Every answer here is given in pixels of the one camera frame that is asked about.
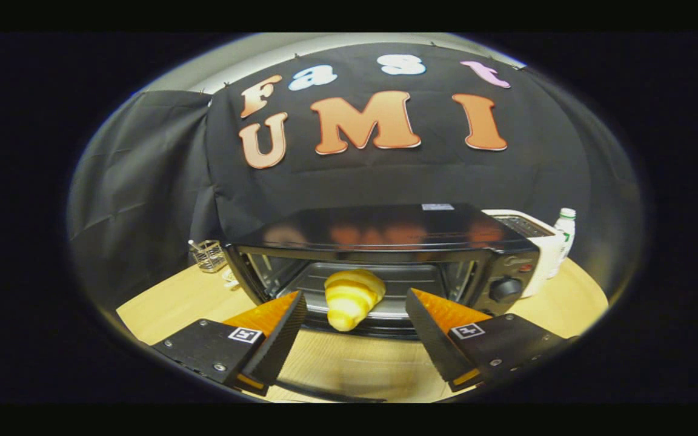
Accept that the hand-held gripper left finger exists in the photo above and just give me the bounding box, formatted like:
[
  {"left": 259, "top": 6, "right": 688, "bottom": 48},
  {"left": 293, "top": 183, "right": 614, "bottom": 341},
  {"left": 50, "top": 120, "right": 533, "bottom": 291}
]
[{"left": 150, "top": 291, "right": 308, "bottom": 397}]

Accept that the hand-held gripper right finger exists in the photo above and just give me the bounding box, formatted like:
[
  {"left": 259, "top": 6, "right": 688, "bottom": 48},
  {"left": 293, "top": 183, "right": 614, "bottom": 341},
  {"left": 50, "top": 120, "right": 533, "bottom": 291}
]
[{"left": 405, "top": 288, "right": 571, "bottom": 392}]

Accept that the golden croissant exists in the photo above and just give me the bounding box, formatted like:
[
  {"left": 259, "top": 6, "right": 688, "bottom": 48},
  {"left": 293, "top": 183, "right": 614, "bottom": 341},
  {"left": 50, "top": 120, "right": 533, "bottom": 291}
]
[{"left": 324, "top": 269, "right": 387, "bottom": 332}]

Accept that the black toaster oven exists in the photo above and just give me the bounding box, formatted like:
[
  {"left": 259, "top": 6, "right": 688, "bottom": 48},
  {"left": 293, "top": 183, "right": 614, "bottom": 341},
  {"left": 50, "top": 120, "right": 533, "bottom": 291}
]
[{"left": 222, "top": 203, "right": 540, "bottom": 403}]

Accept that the white bread toaster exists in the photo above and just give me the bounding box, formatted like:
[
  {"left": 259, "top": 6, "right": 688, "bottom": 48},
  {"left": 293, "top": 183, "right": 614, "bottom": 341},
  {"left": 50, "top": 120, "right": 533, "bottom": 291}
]
[{"left": 482, "top": 209, "right": 565, "bottom": 299}]

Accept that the white green-label drink bottle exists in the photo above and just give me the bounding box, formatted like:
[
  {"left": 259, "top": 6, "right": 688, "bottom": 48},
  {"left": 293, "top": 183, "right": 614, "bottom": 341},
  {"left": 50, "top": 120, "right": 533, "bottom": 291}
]
[{"left": 548, "top": 208, "right": 576, "bottom": 279}]

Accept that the black backdrop cloth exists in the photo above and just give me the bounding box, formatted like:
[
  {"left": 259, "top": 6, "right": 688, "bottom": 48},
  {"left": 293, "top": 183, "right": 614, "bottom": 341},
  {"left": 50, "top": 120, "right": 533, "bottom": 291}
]
[{"left": 67, "top": 42, "right": 646, "bottom": 315}]

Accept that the wire mesh utensil holder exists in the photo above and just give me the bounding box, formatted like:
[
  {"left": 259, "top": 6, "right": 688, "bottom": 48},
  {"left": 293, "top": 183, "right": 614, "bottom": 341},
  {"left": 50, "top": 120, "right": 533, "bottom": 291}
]
[{"left": 188, "top": 239, "right": 227, "bottom": 273}]

